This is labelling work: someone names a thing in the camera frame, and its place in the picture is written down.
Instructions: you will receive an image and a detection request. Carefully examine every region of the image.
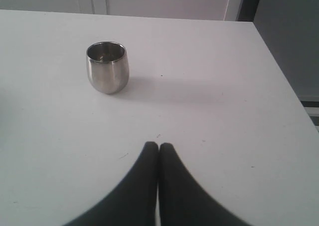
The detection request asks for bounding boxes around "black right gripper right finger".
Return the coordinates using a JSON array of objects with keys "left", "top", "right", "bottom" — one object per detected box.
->
[{"left": 158, "top": 143, "right": 248, "bottom": 226}]

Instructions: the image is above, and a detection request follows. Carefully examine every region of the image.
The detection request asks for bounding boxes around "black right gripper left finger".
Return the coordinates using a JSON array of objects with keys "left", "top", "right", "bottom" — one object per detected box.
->
[{"left": 67, "top": 142, "right": 159, "bottom": 226}]

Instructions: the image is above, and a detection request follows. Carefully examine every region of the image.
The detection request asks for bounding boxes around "small stainless steel cup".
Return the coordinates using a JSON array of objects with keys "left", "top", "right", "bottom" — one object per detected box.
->
[{"left": 86, "top": 41, "right": 130, "bottom": 94}]

